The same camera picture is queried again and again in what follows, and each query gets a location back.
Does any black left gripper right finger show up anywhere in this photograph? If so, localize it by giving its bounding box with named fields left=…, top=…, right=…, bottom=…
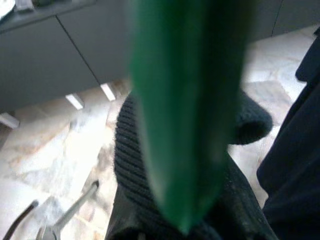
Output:
left=199, top=159, right=278, bottom=240

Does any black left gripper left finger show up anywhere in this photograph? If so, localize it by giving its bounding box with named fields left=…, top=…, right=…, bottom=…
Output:
left=106, top=194, right=185, bottom=240

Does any black knit garment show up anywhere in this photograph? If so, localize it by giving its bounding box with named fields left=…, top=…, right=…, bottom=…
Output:
left=112, top=91, right=273, bottom=218

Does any green plastic hanger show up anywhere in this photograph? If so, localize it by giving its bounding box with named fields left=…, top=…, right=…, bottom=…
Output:
left=127, top=0, right=248, bottom=235

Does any silver metal clothes rack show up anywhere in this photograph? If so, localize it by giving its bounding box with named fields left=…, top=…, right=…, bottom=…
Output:
left=37, top=181, right=100, bottom=240

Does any navy blue t-shirt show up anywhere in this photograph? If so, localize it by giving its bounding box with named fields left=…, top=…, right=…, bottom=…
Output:
left=257, top=24, right=320, bottom=240

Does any black television console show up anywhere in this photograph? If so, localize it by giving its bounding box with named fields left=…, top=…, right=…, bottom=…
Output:
left=0, top=0, right=320, bottom=129

